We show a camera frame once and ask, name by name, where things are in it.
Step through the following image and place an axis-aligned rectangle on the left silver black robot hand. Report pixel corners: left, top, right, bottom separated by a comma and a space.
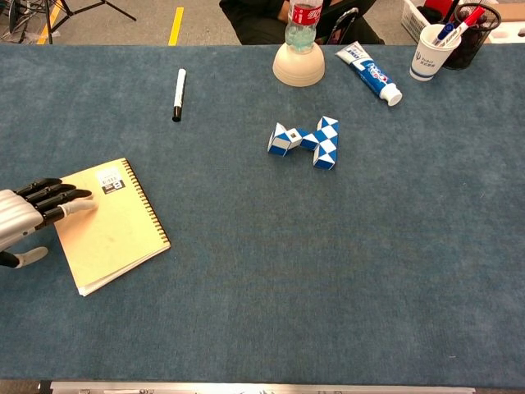
0, 177, 99, 270

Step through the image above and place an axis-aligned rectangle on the plastic bottle with red label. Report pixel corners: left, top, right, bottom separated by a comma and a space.
284, 0, 323, 54

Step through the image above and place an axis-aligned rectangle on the yellow cover spiral notebook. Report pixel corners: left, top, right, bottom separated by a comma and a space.
52, 158, 172, 297

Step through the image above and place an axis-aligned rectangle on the person in black clothes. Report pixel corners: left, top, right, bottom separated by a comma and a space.
219, 0, 386, 46

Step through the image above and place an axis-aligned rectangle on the metal chair armrest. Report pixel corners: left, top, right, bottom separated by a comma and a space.
326, 7, 359, 45

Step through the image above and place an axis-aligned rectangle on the beige upturned bowl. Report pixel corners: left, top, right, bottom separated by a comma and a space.
272, 40, 326, 88

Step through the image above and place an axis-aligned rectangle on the blue white toothpaste tube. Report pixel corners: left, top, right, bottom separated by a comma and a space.
335, 40, 404, 108

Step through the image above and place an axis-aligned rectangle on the yellow floor tape strip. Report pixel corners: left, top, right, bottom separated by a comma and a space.
36, 0, 65, 45
167, 7, 185, 47

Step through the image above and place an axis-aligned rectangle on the white plastic basket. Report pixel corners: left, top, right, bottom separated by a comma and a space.
400, 0, 456, 44

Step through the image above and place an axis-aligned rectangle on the white marker with black cap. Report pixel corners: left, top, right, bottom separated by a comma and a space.
171, 68, 188, 123

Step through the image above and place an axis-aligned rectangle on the blue white snake puzzle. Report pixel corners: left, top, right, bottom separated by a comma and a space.
267, 115, 340, 171

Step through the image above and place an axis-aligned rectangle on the white paper cup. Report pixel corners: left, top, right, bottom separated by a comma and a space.
409, 23, 463, 82

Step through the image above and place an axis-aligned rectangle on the blue cap whiteboard marker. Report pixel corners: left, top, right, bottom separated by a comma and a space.
431, 22, 456, 47

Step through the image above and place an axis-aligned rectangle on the red cap whiteboard marker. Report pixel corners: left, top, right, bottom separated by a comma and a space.
442, 5, 486, 46

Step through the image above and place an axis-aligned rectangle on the black mesh pen holder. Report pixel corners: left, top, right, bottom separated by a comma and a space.
445, 2, 502, 71

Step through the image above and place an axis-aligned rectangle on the black tripod stand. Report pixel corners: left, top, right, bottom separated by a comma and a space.
40, 0, 138, 45

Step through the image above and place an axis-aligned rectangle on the blue felt table mat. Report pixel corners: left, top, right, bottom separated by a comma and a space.
0, 43, 525, 389

